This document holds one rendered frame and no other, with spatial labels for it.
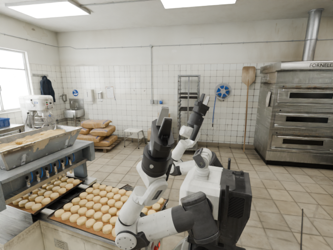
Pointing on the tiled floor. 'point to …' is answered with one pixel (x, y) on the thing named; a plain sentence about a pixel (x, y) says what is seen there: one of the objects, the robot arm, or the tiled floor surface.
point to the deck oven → (296, 114)
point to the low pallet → (108, 146)
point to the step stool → (134, 135)
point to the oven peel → (247, 78)
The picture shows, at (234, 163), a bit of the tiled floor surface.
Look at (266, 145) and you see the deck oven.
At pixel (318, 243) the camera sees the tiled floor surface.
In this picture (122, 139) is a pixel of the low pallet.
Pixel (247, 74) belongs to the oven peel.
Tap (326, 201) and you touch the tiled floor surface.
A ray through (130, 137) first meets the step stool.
